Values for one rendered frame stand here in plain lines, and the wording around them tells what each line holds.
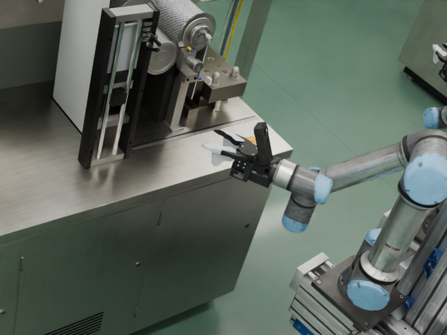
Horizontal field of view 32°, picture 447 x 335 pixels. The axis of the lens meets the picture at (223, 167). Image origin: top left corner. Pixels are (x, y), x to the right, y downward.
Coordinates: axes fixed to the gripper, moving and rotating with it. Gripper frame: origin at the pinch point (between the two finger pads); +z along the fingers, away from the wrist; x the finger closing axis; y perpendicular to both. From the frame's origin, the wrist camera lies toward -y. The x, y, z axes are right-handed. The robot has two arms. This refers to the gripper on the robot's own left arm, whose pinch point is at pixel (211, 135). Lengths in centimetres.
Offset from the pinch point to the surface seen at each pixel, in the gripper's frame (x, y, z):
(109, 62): 9.1, -4.3, 36.3
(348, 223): 160, 103, -53
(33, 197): -11, 35, 42
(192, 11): 46, -14, 26
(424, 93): 321, 81, -72
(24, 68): 34, 22, 74
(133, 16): 8.0, -20.6, 32.2
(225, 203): 48, 49, -4
